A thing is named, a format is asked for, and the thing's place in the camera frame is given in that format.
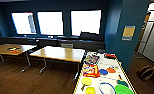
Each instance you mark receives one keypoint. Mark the yellow bowl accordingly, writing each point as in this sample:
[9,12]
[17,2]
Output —
[90,90]

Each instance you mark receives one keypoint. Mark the green table tennis paddle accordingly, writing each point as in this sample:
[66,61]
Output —
[123,82]

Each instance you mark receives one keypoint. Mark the blue bowl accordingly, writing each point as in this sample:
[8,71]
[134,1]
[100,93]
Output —
[103,72]

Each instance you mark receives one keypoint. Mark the yellow wall sign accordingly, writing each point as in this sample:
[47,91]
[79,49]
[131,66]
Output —
[128,33]

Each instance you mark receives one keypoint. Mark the green bowl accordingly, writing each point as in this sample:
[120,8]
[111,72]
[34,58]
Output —
[123,90]

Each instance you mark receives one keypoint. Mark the yellow table tennis paddle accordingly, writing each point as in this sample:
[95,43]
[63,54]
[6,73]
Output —
[86,81]

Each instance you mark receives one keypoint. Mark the red black device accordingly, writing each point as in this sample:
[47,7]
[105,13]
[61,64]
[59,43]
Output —
[109,56]

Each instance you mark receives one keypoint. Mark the dark window bench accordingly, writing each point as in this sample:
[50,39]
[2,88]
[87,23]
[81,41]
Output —
[43,41]

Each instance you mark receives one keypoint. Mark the black cushion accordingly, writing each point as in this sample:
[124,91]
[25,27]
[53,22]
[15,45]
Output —
[91,36]

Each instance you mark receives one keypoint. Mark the long wooden table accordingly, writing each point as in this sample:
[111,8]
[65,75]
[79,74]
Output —
[58,53]
[1,49]

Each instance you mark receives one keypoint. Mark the orange black object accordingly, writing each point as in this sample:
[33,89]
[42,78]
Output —
[13,50]

